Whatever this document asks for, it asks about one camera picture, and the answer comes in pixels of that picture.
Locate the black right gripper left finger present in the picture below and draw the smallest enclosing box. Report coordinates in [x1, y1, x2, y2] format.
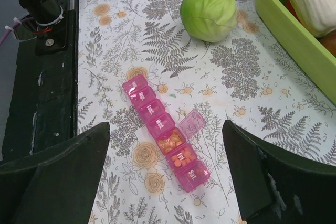
[1, 122, 110, 223]

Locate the red chili pepper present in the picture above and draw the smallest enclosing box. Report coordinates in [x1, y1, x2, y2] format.
[285, 0, 300, 21]

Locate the lime green plastic basket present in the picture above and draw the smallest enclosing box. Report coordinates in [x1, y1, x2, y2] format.
[255, 0, 335, 102]

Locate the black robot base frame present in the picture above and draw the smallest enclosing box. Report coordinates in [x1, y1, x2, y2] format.
[2, 0, 79, 164]

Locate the round green cabbage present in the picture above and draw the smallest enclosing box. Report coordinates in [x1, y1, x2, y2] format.
[180, 0, 238, 42]

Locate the brown shiitake mushroom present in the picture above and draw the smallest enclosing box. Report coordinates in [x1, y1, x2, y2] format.
[320, 33, 336, 56]

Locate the floral patterned tablecloth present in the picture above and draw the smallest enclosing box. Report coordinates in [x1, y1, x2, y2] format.
[78, 0, 335, 223]

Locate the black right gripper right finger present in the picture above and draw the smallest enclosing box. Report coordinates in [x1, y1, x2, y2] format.
[222, 120, 335, 223]

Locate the pink weekly pill organizer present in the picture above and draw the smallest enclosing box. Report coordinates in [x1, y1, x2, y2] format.
[122, 74, 210, 193]

